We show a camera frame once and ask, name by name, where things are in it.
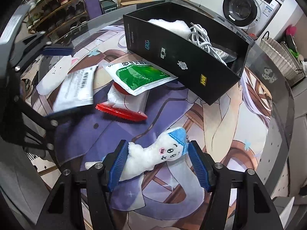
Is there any anime print table mat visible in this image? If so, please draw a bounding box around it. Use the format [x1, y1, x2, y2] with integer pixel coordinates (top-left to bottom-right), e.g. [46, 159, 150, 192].
[21, 21, 274, 230]

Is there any green medicine packet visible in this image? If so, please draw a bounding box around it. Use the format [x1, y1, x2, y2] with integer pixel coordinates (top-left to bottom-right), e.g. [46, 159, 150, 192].
[104, 60, 177, 96]

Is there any purple rolled mat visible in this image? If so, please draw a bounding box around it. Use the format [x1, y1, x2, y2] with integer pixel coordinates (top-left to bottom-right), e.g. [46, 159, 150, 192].
[85, 0, 102, 20]

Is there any woven laundry basket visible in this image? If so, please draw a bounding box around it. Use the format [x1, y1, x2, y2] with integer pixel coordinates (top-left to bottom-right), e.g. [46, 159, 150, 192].
[260, 31, 305, 86]

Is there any red white plastic packet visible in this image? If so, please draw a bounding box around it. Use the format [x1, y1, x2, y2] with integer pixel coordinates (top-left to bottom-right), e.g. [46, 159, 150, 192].
[95, 83, 149, 122]

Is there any dark green box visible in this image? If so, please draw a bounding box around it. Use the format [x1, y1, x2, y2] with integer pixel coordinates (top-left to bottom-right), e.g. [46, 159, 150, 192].
[100, 0, 117, 14]

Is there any white plush toy blue hat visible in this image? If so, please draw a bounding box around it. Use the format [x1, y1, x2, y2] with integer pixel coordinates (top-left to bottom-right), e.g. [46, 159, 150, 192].
[84, 126, 193, 182]

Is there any black cardboard box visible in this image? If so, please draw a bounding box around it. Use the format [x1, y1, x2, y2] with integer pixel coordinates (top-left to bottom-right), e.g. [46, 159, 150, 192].
[123, 0, 251, 104]

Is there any white medicine packet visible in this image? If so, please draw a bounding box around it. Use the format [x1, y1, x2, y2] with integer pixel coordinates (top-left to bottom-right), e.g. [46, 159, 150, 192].
[53, 65, 98, 113]

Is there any white charging cable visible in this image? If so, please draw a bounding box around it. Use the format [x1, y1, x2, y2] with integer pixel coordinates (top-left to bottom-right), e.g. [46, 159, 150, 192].
[187, 22, 229, 66]

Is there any wooden shoe rack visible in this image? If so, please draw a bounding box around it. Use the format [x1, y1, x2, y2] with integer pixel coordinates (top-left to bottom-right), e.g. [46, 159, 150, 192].
[22, 0, 88, 36]

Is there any white foam piece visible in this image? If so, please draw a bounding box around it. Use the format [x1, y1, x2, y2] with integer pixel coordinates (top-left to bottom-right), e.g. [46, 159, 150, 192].
[148, 19, 191, 39]

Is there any white washing machine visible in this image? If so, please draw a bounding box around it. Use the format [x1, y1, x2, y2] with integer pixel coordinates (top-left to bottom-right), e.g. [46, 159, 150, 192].
[222, 0, 281, 38]

